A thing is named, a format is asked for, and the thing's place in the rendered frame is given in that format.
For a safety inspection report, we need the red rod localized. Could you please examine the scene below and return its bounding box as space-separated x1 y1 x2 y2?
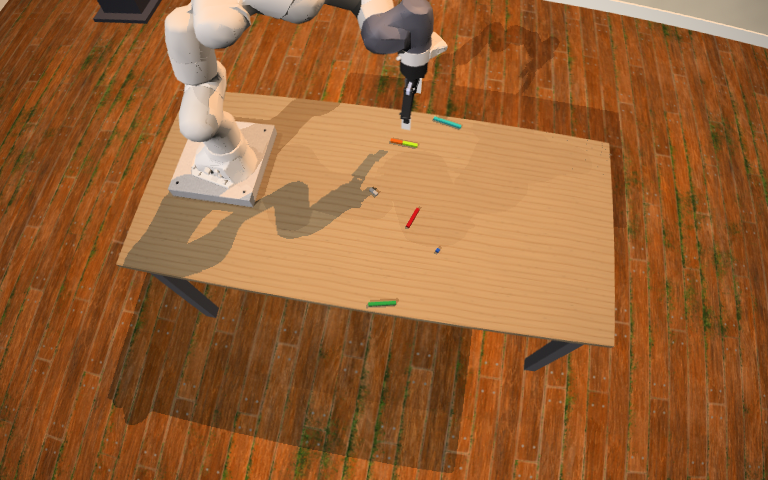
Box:
406 208 419 228

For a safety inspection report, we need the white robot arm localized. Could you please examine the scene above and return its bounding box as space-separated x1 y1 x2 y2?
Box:
165 0 448 189

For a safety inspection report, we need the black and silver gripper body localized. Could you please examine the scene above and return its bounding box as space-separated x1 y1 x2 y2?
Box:
400 62 428 88

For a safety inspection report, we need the turquoise rod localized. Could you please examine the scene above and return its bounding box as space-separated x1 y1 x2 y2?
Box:
433 116 462 129

